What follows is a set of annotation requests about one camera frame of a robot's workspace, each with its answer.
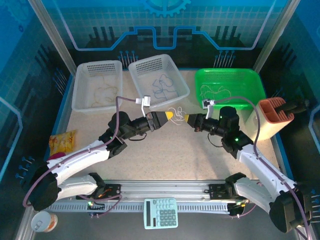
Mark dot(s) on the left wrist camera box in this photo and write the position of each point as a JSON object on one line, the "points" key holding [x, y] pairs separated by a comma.
{"points": [[145, 100]]}

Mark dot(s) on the white perforated plastic basket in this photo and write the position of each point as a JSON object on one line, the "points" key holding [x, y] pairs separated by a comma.
{"points": [[155, 65], [85, 87]]}

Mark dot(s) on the aluminium frame post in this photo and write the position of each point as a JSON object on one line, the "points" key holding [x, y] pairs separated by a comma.
{"points": [[51, 32], [276, 32]]}

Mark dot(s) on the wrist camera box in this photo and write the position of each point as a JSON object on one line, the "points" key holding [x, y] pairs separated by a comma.
{"points": [[208, 103], [145, 100]]}

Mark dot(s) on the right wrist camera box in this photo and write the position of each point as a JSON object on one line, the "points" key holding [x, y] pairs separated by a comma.
{"points": [[208, 103]]}

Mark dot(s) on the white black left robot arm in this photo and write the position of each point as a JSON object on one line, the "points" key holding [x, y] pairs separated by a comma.
{"points": [[82, 155]]}

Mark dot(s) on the yellow snack bag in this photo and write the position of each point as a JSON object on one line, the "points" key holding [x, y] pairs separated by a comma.
{"points": [[62, 140]]}

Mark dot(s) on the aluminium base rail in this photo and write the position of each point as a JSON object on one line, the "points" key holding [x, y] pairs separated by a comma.
{"points": [[162, 187]]}

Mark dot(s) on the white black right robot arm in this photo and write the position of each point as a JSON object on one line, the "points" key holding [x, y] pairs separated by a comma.
{"points": [[262, 167]]}

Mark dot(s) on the light blue calculator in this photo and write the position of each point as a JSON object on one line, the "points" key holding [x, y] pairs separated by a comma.
{"points": [[161, 213]]}

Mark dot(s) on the white holder with orange rim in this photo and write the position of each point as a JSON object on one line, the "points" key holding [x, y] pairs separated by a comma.
{"points": [[267, 127]]}

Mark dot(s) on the green perforated plastic basket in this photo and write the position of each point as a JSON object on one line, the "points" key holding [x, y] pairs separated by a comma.
{"points": [[240, 80]]}

